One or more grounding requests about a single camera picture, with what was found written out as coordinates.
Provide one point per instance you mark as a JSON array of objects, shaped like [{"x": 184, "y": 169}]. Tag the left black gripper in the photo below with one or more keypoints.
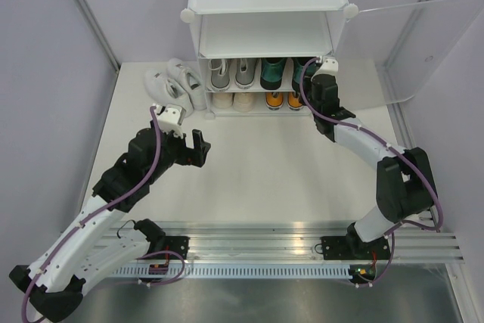
[{"x": 196, "y": 156}]

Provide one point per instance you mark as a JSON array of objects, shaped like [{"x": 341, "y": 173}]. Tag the green heeled shoe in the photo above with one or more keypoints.
[
  {"x": 298, "y": 65},
  {"x": 272, "y": 72}
]

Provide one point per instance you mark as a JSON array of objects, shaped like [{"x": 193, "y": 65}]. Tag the orange canvas sneaker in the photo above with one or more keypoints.
[
  {"x": 274, "y": 100},
  {"x": 294, "y": 102}
]

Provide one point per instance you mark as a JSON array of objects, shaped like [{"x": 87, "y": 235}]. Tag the beige lace sneaker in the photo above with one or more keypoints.
[
  {"x": 222, "y": 100},
  {"x": 243, "y": 102}
]

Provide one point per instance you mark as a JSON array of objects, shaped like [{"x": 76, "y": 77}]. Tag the white sneaker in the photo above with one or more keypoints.
[
  {"x": 165, "y": 90},
  {"x": 190, "y": 80}
]

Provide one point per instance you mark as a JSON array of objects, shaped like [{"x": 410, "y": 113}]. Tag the grey canvas sneaker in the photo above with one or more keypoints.
[
  {"x": 245, "y": 72},
  {"x": 219, "y": 74}
]

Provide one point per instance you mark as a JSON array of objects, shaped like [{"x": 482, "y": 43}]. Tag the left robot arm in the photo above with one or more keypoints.
[{"x": 56, "y": 283}]

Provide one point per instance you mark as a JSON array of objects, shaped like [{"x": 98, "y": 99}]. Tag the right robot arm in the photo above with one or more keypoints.
[{"x": 404, "y": 179}]

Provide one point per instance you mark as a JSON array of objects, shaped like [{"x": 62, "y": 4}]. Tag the translucent cabinet door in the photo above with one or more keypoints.
[{"x": 386, "y": 55}]

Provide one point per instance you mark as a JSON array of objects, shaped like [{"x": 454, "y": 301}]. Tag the white plastic shoe cabinet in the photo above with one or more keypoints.
[{"x": 234, "y": 29}]

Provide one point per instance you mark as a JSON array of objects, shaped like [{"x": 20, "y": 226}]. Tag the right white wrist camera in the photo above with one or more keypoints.
[{"x": 329, "y": 65}]

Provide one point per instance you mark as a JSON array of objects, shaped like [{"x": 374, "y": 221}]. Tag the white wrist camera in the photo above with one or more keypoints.
[
  {"x": 170, "y": 118},
  {"x": 329, "y": 65}
]

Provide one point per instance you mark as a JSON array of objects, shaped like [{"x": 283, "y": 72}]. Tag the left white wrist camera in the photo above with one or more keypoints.
[{"x": 170, "y": 118}]

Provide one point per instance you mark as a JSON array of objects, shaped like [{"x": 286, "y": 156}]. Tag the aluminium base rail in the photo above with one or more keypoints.
[{"x": 293, "y": 242}]

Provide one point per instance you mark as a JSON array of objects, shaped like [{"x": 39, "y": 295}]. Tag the white slotted cable duct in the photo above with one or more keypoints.
[{"x": 234, "y": 271}]

